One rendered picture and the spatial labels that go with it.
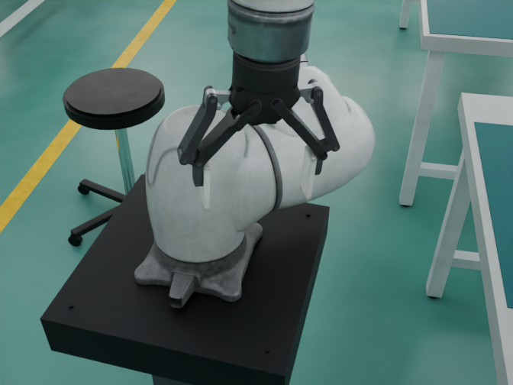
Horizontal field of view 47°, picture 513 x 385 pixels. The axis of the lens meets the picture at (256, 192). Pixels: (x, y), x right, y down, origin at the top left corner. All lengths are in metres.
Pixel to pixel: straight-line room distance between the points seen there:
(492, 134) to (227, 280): 0.85
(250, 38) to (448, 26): 1.54
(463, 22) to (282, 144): 1.34
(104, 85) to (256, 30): 1.54
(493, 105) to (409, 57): 1.94
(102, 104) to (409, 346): 1.25
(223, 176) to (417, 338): 1.29
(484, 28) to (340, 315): 1.05
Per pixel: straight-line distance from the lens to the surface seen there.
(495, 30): 2.14
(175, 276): 0.96
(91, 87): 2.13
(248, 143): 0.90
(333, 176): 0.97
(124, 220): 1.13
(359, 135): 0.98
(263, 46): 0.62
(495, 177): 1.43
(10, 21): 3.73
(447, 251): 1.98
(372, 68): 3.44
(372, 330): 2.01
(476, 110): 1.66
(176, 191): 0.86
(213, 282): 0.97
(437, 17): 2.17
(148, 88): 2.07
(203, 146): 0.71
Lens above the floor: 1.56
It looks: 39 degrees down
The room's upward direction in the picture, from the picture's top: straight up
